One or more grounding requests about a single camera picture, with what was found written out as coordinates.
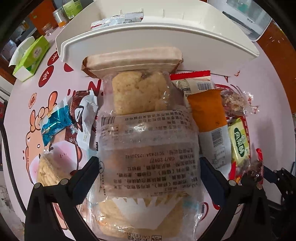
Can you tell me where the clear pastry snack pack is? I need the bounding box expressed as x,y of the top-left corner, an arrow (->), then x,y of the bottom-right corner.
81,47 -> 200,198

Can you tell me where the white printed snack bag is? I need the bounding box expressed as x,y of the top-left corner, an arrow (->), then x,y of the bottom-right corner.
90,12 -> 144,30

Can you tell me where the large clear cracker bag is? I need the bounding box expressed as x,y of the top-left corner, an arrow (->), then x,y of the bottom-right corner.
78,193 -> 202,240

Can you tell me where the rice puff snack pack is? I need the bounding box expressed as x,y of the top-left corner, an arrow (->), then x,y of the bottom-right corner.
37,153 -> 71,186

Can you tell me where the red nut snack packet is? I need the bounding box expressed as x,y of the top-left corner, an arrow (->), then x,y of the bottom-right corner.
228,148 -> 264,185

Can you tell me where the green snack packet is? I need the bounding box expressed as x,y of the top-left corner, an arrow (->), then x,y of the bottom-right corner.
228,118 -> 250,167

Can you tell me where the blue foil snack packet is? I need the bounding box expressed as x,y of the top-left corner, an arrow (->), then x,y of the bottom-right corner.
40,97 -> 72,146

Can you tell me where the orange white oat bar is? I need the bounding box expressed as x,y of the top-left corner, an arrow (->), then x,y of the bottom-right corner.
187,89 -> 232,179

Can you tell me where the brown white candy wrapper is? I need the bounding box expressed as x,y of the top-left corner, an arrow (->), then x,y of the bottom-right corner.
65,90 -> 98,150

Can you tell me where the clear granola packet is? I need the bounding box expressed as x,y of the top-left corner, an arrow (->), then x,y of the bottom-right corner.
221,89 -> 258,117

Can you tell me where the red edged white packet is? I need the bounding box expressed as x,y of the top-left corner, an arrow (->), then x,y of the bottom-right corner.
170,70 -> 215,97

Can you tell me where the green tissue box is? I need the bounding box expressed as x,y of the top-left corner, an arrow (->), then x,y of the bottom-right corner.
9,36 -> 50,82

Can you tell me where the white plastic storage bin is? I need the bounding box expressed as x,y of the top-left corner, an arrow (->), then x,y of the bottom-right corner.
55,1 -> 259,76

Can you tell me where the small glass jar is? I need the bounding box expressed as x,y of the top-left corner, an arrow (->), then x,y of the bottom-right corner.
42,23 -> 54,36

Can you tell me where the white cosmetic storage case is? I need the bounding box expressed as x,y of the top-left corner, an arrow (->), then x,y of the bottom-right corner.
207,0 -> 272,42

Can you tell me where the silver orange can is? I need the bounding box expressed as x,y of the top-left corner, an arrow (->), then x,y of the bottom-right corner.
53,7 -> 69,28

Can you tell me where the glass bottle green label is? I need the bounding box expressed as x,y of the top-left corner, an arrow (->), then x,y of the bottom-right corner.
62,0 -> 83,20

